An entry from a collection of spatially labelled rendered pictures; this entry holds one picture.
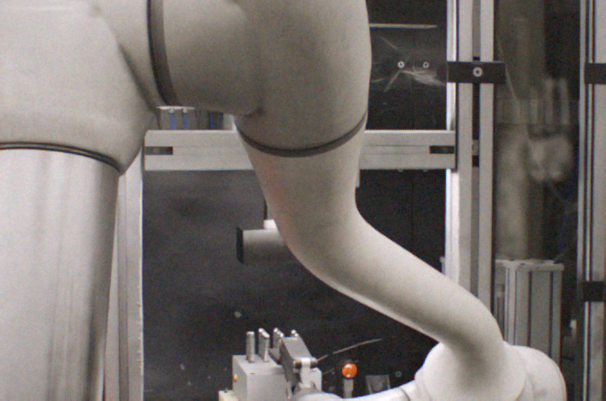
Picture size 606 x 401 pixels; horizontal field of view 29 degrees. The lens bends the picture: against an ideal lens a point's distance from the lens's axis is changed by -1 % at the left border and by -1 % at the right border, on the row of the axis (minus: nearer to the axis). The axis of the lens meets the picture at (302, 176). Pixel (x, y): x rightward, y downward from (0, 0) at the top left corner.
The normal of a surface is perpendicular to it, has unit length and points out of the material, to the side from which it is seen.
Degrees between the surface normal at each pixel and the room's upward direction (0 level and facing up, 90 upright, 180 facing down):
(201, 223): 90
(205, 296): 90
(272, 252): 90
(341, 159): 128
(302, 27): 123
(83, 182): 79
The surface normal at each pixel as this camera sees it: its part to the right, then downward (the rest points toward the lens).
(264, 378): 0.20, 0.05
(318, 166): 0.29, 0.78
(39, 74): -0.04, -0.12
